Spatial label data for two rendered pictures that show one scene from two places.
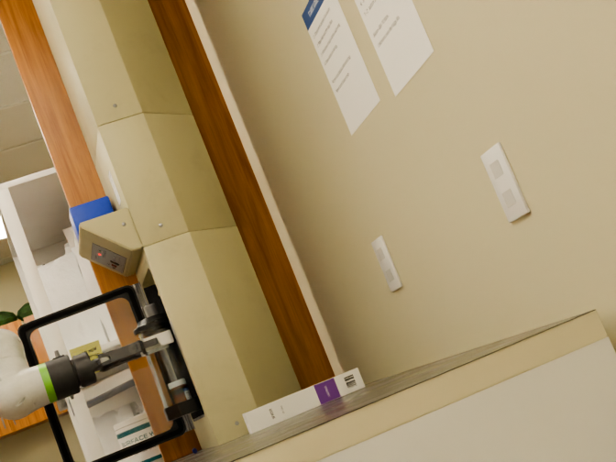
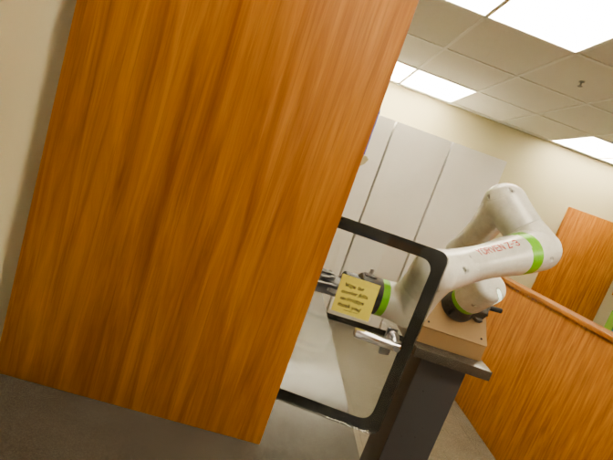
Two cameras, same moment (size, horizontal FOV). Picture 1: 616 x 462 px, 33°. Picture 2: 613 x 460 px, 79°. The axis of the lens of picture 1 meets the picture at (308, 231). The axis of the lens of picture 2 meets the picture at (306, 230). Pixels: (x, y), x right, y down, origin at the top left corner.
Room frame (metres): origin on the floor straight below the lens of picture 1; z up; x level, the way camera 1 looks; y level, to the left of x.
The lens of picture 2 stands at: (3.30, 0.63, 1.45)
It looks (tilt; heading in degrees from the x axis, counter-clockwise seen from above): 9 degrees down; 191
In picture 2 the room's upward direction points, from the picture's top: 19 degrees clockwise
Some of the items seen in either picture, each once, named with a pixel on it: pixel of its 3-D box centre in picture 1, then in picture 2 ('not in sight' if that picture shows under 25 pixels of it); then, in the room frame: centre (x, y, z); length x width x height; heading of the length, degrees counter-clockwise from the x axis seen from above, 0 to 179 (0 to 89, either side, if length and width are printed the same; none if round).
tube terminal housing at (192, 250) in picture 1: (200, 277); not in sight; (2.50, 0.28, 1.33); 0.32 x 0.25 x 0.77; 16
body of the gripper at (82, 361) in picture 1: (94, 365); not in sight; (2.39, 0.57, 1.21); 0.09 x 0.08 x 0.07; 107
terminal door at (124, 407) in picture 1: (102, 379); (338, 322); (2.58, 0.61, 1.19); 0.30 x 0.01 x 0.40; 99
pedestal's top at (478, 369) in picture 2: not in sight; (440, 345); (1.62, 1.03, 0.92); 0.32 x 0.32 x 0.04; 13
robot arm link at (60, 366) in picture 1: (63, 375); not in sight; (2.37, 0.64, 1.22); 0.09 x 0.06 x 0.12; 17
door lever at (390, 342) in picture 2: not in sight; (377, 337); (2.60, 0.69, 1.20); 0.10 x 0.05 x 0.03; 99
